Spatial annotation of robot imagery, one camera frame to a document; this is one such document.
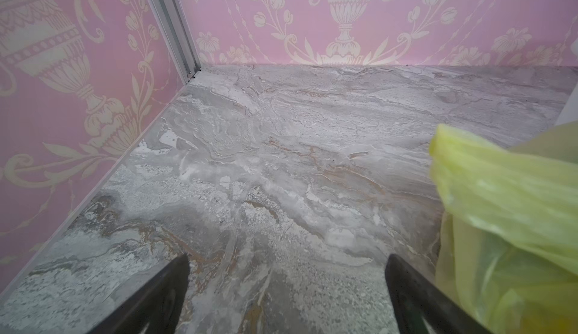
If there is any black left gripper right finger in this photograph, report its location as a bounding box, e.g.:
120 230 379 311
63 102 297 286
385 254 489 334

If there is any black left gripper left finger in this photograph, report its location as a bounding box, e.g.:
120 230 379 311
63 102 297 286
90 254 191 333

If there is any yellow-green plastic bag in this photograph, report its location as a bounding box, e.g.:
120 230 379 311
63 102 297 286
429 123 577 333

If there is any white plastic perforated basket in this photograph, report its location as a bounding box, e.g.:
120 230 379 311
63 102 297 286
555 85 578 126

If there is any aluminium corner post left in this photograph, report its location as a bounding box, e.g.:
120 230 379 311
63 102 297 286
148 0 202 85

